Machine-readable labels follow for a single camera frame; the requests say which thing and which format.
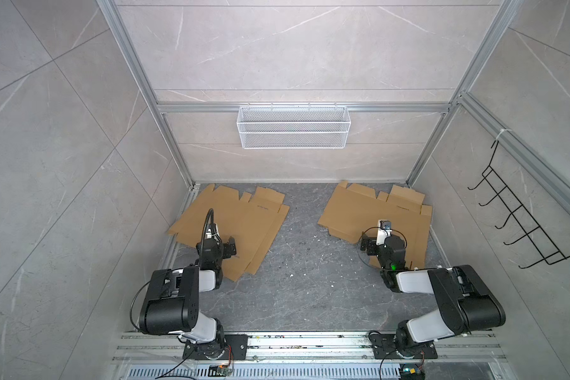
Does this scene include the black wire hook rack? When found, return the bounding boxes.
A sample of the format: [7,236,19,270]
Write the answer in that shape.
[467,141,570,269]

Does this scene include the slotted grey cable duct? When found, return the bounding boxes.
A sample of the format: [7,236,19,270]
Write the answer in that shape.
[121,363,401,379]

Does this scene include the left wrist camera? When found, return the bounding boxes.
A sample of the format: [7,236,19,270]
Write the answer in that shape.
[205,223,221,241]

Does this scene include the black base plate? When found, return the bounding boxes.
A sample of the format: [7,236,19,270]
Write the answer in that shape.
[182,334,250,361]
[367,331,438,359]

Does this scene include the brown cardboard box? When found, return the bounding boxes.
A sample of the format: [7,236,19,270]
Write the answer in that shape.
[318,180,433,269]

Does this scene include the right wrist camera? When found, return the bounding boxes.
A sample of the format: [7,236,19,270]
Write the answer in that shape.
[376,219,392,245]

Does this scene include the white wire mesh basket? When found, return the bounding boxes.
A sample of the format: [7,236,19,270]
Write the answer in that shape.
[237,105,352,150]

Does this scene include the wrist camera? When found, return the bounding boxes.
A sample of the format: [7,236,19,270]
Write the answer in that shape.
[205,223,221,241]
[376,219,392,245]

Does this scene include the left flat cardboard stack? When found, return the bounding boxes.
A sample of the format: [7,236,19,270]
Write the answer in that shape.
[168,184,289,282]

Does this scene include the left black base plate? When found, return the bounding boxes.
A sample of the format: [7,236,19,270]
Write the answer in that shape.
[182,334,250,361]

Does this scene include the left small circuit board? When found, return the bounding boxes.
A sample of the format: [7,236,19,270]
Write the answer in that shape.
[207,365,234,378]

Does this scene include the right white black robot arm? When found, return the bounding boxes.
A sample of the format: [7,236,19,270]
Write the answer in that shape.
[359,230,506,359]

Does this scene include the right small circuit board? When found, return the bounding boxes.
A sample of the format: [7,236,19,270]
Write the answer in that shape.
[399,364,426,380]

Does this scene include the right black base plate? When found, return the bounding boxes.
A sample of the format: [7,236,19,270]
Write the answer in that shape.
[367,331,438,359]

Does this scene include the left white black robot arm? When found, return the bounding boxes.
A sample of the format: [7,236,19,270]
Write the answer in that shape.
[137,237,237,359]

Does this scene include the small circuit board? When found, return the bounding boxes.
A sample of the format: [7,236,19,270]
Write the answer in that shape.
[207,365,234,378]
[399,364,426,380]

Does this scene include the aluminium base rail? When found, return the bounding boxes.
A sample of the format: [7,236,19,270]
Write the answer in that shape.
[111,331,508,364]

